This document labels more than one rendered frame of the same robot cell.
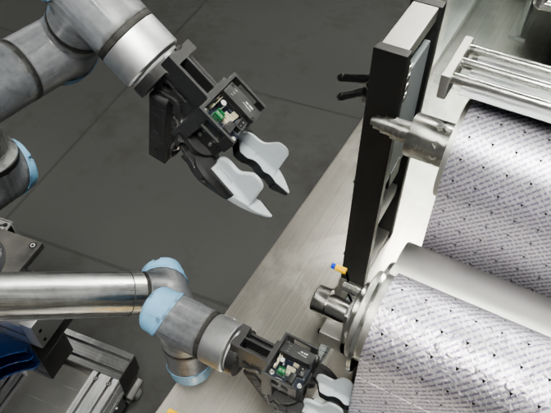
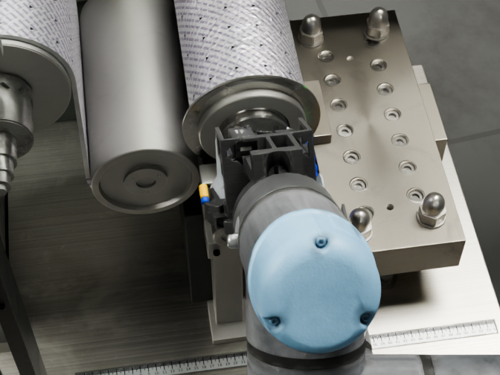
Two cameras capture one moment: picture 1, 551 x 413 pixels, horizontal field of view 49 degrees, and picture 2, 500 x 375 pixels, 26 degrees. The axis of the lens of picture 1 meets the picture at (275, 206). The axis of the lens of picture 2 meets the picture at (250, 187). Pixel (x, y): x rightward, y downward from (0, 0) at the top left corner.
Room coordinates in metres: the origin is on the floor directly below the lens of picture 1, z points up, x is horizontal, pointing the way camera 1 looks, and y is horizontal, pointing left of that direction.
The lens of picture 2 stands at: (0.84, 0.46, 2.14)
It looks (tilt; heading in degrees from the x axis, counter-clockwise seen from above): 54 degrees down; 233
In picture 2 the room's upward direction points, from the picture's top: straight up
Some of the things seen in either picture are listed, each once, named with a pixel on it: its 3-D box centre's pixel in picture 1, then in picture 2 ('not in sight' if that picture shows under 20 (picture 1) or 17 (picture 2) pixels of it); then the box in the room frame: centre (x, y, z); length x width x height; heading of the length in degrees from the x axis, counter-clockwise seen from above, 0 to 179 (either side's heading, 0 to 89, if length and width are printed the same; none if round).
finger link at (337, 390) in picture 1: (345, 391); not in sight; (0.36, -0.10, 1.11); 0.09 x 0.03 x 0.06; 62
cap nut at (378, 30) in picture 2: not in sight; (378, 20); (0.05, -0.29, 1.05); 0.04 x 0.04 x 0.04
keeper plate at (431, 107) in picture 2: not in sight; (427, 136); (0.08, -0.14, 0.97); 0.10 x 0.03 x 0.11; 61
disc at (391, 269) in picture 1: (372, 316); (251, 123); (0.40, -0.12, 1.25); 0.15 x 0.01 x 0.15; 151
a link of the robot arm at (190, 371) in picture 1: (185, 344); not in sight; (0.49, 0.15, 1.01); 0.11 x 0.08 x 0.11; 22
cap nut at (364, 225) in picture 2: not in sight; (359, 222); (0.29, -0.05, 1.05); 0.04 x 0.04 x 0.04
